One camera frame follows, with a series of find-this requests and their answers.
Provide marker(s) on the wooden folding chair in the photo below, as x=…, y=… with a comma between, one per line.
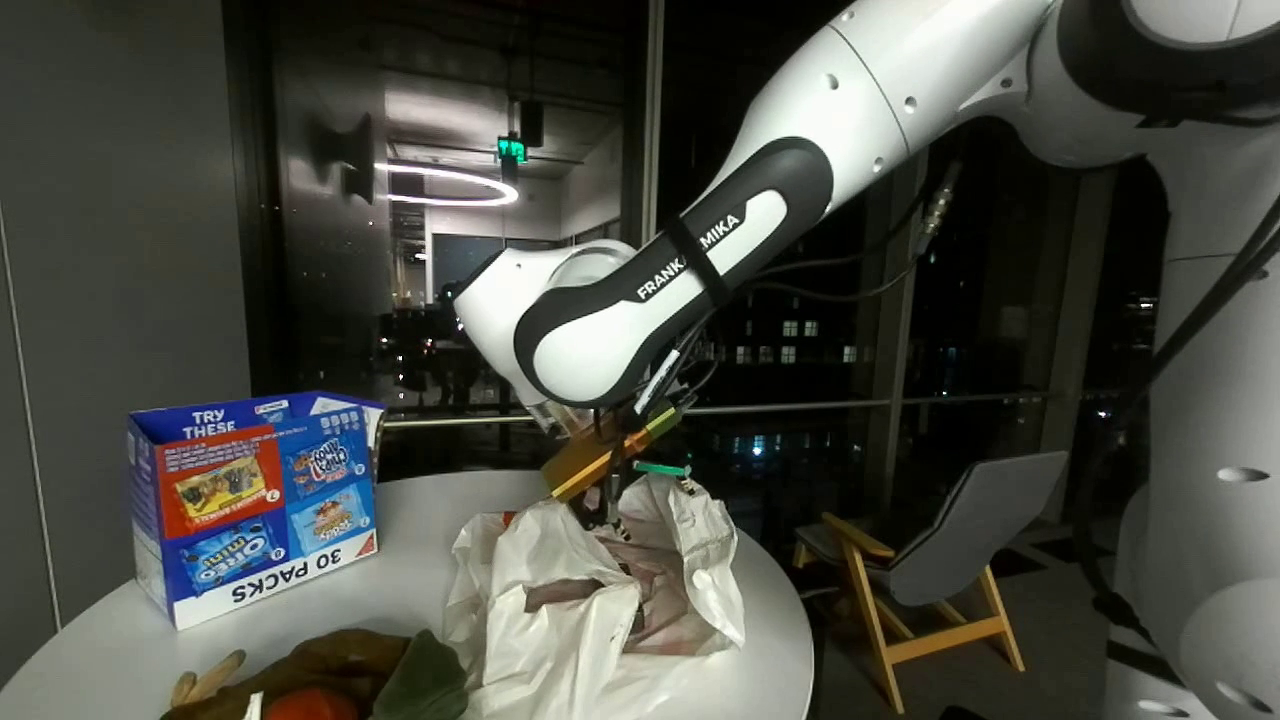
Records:
x=960, y=544

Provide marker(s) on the window handrail bar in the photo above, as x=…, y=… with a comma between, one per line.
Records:
x=867, y=400

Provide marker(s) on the white plastic shopping bag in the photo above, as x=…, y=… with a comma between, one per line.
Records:
x=562, y=626

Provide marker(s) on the white window frame post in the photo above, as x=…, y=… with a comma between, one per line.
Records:
x=652, y=120

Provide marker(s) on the brown moose plush toy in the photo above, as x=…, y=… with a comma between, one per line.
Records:
x=344, y=672

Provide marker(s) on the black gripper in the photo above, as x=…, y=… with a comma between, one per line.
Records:
x=625, y=472

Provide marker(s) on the blue snack pack box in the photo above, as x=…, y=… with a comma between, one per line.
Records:
x=252, y=504

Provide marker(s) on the green exit sign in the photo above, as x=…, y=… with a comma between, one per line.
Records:
x=515, y=150

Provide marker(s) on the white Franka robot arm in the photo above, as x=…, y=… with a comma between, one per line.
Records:
x=852, y=120

